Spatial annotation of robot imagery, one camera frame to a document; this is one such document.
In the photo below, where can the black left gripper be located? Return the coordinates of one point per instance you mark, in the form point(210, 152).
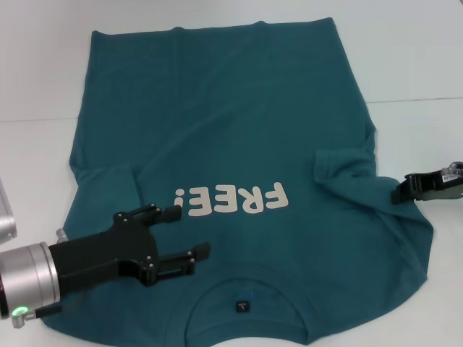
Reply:
point(105, 253)

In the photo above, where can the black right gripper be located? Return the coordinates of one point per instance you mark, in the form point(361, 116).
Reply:
point(441, 188)

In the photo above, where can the teal t-shirt with FREE print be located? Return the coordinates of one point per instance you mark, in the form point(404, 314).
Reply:
point(231, 108)

